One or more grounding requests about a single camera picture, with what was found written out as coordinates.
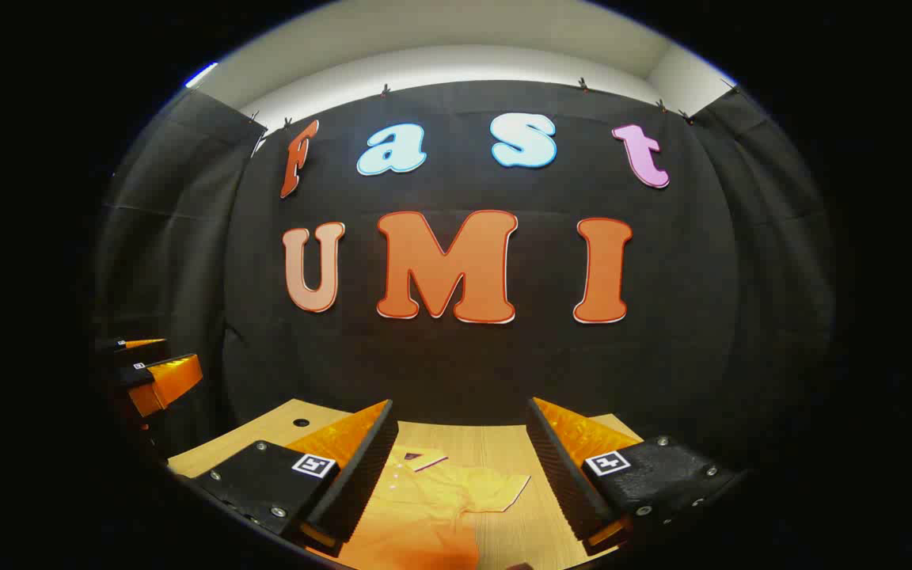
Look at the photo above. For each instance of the orange T-shirt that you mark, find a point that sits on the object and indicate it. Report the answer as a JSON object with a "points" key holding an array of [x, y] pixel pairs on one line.
{"points": [[424, 507]]}

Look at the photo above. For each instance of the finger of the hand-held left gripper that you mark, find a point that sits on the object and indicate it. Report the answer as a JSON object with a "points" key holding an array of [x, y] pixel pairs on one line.
{"points": [[127, 348], [163, 384]]}

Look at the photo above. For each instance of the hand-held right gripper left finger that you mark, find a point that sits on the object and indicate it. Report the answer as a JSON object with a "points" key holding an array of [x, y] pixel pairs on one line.
{"points": [[361, 475]]}

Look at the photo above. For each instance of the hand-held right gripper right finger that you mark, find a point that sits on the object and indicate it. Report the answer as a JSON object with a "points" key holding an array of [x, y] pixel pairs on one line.
{"points": [[563, 471]]}

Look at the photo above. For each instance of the black backdrop cloth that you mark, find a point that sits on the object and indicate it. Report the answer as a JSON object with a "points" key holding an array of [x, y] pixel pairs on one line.
{"points": [[464, 364]]}

